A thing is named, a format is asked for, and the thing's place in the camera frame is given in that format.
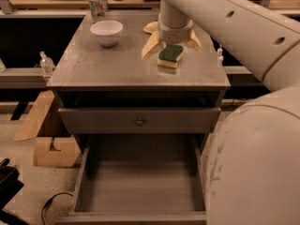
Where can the silver soda can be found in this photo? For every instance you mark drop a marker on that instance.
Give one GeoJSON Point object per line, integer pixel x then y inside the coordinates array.
{"type": "Point", "coordinates": [97, 10]}

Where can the open grey bottom drawer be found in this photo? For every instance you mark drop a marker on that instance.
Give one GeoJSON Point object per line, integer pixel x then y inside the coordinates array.
{"type": "Point", "coordinates": [138, 179]}

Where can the green and yellow sponge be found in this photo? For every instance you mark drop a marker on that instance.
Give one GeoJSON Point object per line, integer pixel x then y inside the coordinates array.
{"type": "Point", "coordinates": [170, 56]}

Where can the small white pump bottle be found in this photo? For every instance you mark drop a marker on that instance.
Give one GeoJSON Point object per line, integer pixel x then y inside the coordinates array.
{"type": "Point", "coordinates": [220, 57]}

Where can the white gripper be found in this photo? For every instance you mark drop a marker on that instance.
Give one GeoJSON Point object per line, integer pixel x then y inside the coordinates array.
{"type": "Point", "coordinates": [174, 35]}

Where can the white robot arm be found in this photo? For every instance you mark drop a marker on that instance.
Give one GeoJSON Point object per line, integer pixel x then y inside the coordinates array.
{"type": "Point", "coordinates": [252, 170]}

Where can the yellow chip bag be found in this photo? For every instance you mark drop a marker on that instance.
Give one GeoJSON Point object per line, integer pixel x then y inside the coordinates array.
{"type": "Point", "coordinates": [151, 28]}

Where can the white ceramic bowl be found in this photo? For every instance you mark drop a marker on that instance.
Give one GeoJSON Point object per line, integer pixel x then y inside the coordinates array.
{"type": "Point", "coordinates": [107, 32]}

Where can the cardboard box on floor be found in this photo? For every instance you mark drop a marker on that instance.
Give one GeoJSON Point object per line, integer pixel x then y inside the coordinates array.
{"type": "Point", "coordinates": [53, 146]}

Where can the grey wooden drawer cabinet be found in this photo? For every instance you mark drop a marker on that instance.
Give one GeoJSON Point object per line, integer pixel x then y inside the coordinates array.
{"type": "Point", "coordinates": [92, 76]}

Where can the black equipment at left edge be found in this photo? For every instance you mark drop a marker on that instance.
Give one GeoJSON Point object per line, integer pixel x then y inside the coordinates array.
{"type": "Point", "coordinates": [10, 185]}

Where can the clear plastic bottle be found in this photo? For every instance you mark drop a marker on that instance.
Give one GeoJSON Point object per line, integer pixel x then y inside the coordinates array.
{"type": "Point", "coordinates": [46, 63]}

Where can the closed grey drawer with knob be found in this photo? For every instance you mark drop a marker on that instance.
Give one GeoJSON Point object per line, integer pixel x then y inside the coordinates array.
{"type": "Point", "coordinates": [139, 120]}

